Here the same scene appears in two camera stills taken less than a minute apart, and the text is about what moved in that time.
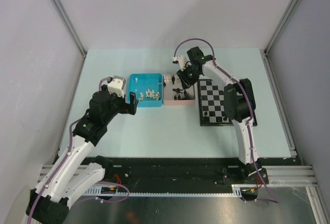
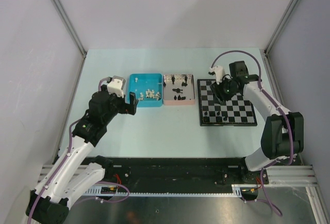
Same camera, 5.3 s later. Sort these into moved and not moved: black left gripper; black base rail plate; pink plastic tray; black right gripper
Moved: black right gripper
Not moved: pink plastic tray; black left gripper; black base rail plate
